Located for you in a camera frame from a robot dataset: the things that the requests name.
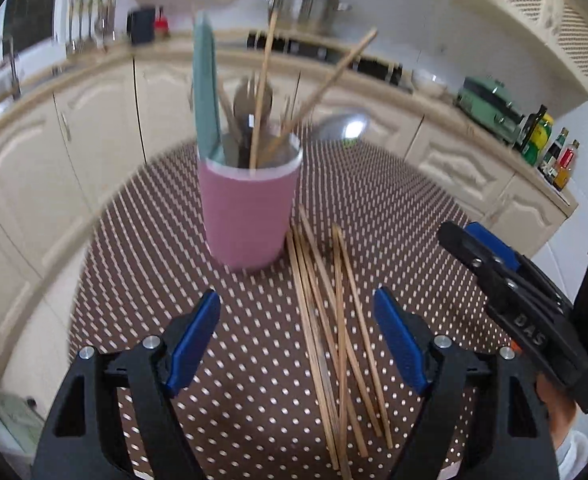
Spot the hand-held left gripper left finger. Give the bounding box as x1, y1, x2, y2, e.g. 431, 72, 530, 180
32, 289, 222, 480

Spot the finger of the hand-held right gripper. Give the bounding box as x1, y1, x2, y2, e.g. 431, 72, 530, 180
465, 221, 573, 312
436, 222, 560, 322

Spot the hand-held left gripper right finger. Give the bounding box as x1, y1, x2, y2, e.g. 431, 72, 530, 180
373, 286, 560, 480

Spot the pile of wooden chopsticks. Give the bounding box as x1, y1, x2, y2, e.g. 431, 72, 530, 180
286, 205, 395, 480

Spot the pink utensil holder cup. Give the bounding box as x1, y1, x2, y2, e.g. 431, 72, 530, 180
197, 132, 304, 274

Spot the metal spoon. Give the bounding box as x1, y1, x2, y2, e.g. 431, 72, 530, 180
218, 75, 276, 166
294, 112, 369, 143

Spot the wooden chopstick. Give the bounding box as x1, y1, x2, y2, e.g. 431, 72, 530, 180
261, 27, 379, 162
248, 8, 280, 170

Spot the light blue sheathed knife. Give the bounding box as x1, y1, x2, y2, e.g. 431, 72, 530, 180
192, 11, 223, 164

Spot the person's right hand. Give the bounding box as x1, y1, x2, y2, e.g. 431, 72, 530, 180
536, 374, 578, 449

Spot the brown polka dot tablecloth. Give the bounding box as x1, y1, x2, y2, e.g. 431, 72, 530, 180
68, 137, 540, 480

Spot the red label sauce bottle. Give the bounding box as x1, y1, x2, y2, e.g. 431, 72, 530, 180
553, 138, 581, 192

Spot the dark sauce bottle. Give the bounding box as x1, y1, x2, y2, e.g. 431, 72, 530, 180
542, 127, 570, 184

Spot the green bottle yellow cap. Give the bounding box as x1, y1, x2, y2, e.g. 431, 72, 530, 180
526, 113, 556, 167

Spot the dark oil bottle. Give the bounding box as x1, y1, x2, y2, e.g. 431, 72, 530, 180
518, 104, 548, 159

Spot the green multi cooker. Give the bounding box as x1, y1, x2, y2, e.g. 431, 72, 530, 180
455, 75, 526, 144

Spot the white bowl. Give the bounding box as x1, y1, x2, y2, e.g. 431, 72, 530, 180
411, 68, 448, 99

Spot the black gas stove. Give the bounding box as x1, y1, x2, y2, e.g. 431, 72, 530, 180
246, 29, 405, 87

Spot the large lattice door cabinet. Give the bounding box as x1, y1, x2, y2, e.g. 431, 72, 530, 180
488, 0, 588, 104

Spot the stainless steel steamer pot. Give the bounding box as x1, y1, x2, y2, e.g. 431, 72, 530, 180
268, 0, 353, 37

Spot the beige kitchen countertop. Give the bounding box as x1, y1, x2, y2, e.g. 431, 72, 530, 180
0, 24, 581, 209

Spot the black electric kettle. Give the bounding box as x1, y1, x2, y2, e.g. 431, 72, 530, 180
126, 4, 157, 45

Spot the metal sink faucet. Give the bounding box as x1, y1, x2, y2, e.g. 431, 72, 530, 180
2, 36, 25, 102

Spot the hanging metal skimmer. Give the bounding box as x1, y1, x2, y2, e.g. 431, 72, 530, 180
98, 0, 117, 44

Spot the hanging metal spatula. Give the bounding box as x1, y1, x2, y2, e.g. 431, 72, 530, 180
87, 0, 100, 52

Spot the kitchen window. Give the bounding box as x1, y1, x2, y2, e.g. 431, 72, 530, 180
0, 0, 62, 62

